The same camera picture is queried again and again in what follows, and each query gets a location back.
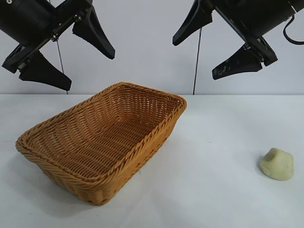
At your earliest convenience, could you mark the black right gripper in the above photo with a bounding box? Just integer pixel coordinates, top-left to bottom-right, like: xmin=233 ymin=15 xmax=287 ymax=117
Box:
xmin=172 ymin=0 xmax=304 ymax=81

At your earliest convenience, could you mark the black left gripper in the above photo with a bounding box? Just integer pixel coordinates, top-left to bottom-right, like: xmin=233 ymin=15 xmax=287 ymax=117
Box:
xmin=0 ymin=0 xmax=116 ymax=92

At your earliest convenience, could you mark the brown woven wicker basket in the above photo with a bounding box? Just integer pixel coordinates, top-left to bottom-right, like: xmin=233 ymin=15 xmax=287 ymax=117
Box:
xmin=16 ymin=82 xmax=188 ymax=206

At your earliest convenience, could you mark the pale yellow egg yolk pastry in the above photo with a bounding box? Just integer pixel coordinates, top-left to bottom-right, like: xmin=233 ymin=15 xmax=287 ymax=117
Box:
xmin=259 ymin=147 xmax=295 ymax=182

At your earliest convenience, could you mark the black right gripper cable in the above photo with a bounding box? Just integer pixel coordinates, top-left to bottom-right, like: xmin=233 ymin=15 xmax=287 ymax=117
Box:
xmin=283 ymin=15 xmax=304 ymax=45

